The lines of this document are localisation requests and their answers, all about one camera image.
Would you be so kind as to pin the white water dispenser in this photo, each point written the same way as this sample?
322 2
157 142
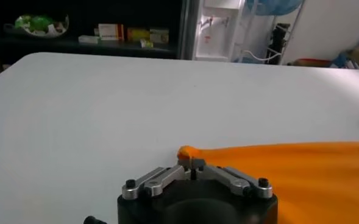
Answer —
215 33

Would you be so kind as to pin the small yellow green box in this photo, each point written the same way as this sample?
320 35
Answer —
146 44

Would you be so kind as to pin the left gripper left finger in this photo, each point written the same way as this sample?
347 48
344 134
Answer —
164 179

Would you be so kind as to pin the yellow green medicine box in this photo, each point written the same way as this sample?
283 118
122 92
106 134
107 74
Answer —
138 34

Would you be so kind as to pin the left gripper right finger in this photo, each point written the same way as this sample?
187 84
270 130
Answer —
228 179

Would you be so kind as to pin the white green medicine box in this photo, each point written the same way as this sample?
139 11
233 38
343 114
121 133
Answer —
159 36

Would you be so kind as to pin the red white flat box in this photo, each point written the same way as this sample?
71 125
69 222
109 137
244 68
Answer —
109 32

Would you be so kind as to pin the black shelf unit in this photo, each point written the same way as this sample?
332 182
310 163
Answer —
121 12

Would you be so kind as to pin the blue capped water jug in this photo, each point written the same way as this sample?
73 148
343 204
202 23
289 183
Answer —
273 6

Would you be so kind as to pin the blue white bag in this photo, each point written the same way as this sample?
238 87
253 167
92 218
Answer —
342 61

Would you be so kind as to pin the small white flat box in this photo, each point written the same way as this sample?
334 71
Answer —
88 39

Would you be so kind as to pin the bowl with green packets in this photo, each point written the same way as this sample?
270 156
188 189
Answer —
37 25

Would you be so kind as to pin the white metal jug rack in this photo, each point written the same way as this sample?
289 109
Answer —
290 36

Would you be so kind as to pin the orange t-shirt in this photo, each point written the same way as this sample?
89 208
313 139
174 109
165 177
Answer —
304 176

